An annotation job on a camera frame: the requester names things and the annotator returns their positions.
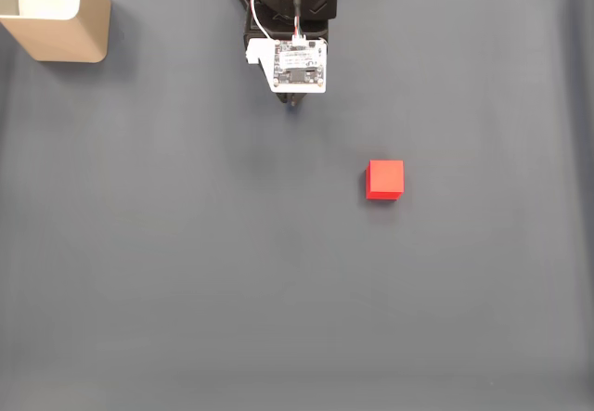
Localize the red white servo cable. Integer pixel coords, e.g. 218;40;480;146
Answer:
250;0;322;41

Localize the grey table mat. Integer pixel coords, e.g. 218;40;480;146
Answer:
0;0;594;411

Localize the red cube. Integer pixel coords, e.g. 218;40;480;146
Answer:
365;159;406;202

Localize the beige box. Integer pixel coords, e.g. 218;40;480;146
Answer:
0;0;112;64

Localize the camera board on white mount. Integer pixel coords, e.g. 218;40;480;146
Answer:
244;36;329;96

